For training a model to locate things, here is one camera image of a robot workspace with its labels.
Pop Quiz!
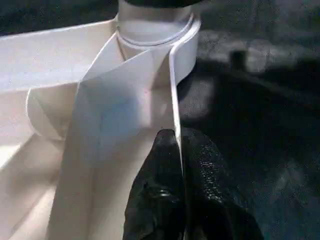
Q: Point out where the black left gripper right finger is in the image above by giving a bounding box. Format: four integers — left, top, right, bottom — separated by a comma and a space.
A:
179, 128, 265, 240

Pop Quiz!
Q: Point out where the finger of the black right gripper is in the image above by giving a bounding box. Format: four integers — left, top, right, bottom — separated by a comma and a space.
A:
123, 0, 205, 9

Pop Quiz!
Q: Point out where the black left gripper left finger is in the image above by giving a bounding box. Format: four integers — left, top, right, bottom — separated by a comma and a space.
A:
123, 128, 188, 240

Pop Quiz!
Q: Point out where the white plastic table leg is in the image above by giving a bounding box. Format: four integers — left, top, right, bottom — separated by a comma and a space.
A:
116, 0, 196, 47

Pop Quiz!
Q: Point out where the white plastic table top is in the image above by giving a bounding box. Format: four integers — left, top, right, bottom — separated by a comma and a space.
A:
0, 14, 202, 240

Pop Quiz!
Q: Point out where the black work mat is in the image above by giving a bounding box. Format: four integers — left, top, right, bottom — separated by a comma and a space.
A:
0, 0, 320, 240

